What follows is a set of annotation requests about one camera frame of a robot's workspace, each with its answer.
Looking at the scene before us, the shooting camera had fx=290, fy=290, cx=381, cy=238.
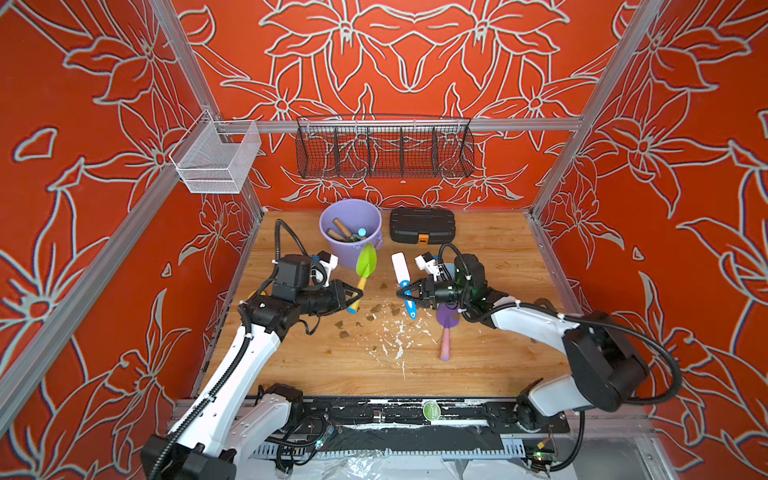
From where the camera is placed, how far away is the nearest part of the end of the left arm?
51cm

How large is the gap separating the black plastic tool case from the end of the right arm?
33cm

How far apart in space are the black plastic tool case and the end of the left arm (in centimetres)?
44

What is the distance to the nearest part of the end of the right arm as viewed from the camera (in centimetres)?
65

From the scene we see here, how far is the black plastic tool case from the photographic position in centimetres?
107
